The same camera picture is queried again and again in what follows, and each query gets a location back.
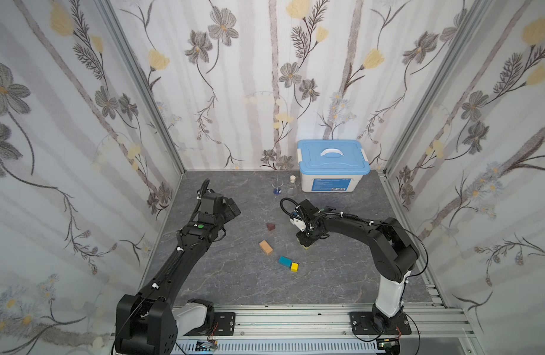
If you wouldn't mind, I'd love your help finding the natural wood rectangular block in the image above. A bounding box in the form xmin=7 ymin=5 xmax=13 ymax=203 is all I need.
xmin=259 ymin=241 xmax=273 ymax=255

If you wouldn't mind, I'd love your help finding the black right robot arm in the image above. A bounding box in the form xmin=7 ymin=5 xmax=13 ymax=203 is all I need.
xmin=279 ymin=198 xmax=420 ymax=335

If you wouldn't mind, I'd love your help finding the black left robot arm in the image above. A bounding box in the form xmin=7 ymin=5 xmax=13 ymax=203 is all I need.
xmin=111 ymin=180 xmax=241 ymax=354

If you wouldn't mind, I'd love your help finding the teal rectangular block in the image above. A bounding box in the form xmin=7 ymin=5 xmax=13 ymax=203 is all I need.
xmin=278 ymin=256 xmax=293 ymax=269

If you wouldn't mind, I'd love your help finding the small corked glass bottle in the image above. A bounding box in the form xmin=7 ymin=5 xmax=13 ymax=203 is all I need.
xmin=287 ymin=175 xmax=299 ymax=196

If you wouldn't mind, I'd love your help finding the glass beaker blue liquid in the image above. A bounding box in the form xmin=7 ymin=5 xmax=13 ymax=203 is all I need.
xmin=271 ymin=177 xmax=284 ymax=195

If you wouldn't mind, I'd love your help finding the blue lidded storage box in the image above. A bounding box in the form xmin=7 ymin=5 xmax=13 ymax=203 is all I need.
xmin=297 ymin=140 xmax=371 ymax=192

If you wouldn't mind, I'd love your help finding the small circuit board right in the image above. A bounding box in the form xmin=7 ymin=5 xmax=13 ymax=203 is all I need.
xmin=377 ymin=338 xmax=401 ymax=355

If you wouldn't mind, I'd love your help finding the small circuit board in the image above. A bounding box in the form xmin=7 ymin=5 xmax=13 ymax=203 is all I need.
xmin=377 ymin=338 xmax=401 ymax=355
xmin=195 ymin=340 xmax=219 ymax=351

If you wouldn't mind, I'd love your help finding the small circuit board left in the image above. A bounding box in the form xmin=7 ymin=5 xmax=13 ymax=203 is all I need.
xmin=195 ymin=340 xmax=219 ymax=351

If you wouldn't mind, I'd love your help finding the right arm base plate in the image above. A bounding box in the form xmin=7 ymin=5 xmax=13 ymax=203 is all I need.
xmin=349 ymin=312 xmax=412 ymax=336

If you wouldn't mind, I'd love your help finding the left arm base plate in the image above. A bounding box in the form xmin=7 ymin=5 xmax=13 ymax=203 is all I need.
xmin=186 ymin=312 xmax=236 ymax=337

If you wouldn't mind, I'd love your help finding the white perforated cable tray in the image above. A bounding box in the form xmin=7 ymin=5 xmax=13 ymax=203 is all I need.
xmin=170 ymin=339 xmax=386 ymax=354

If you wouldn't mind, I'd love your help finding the aluminium front rail frame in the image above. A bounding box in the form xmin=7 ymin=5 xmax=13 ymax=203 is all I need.
xmin=176 ymin=303 xmax=483 ymax=354

